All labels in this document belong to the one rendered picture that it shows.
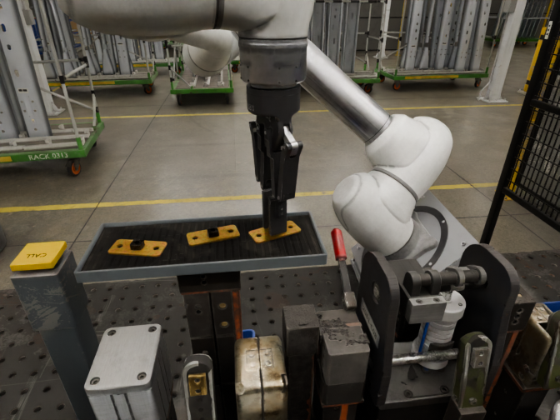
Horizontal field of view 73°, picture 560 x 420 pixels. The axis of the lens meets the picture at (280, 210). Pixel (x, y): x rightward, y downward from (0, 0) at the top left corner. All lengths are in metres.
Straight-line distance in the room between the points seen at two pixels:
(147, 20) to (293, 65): 0.18
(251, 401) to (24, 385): 0.73
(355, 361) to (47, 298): 0.48
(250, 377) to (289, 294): 0.70
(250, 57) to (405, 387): 0.54
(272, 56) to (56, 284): 0.47
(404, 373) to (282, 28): 0.55
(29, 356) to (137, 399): 0.72
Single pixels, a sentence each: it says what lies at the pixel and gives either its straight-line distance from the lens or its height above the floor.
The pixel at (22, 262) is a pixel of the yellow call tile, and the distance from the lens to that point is 0.69.
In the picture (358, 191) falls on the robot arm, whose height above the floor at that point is 1.07.
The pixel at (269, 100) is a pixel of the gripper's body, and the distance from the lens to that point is 0.51.
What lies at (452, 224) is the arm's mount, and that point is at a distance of 1.13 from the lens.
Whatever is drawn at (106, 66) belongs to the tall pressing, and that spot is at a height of 0.46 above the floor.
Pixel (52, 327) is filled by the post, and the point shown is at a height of 1.04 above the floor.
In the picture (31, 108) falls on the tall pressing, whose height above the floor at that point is 0.59.
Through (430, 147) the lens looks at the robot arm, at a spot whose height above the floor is 1.16.
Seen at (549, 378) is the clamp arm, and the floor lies 1.00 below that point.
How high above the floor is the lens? 1.50
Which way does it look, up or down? 29 degrees down
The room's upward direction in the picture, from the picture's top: straight up
